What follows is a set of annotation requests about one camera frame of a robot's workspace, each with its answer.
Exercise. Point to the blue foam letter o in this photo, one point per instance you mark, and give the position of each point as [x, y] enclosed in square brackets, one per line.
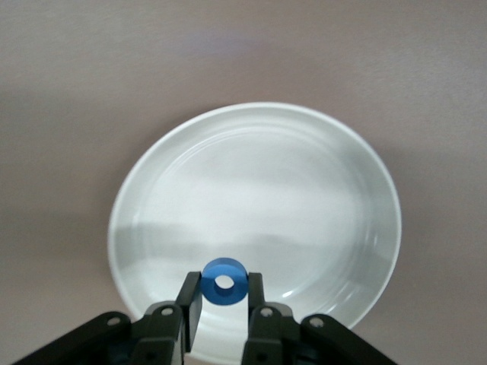
[213, 292]

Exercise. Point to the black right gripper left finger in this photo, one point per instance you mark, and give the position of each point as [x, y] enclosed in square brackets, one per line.
[167, 331]

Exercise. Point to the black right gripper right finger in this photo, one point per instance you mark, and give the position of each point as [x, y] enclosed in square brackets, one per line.
[274, 334]

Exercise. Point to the beige plate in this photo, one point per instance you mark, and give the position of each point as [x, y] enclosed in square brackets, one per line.
[266, 190]

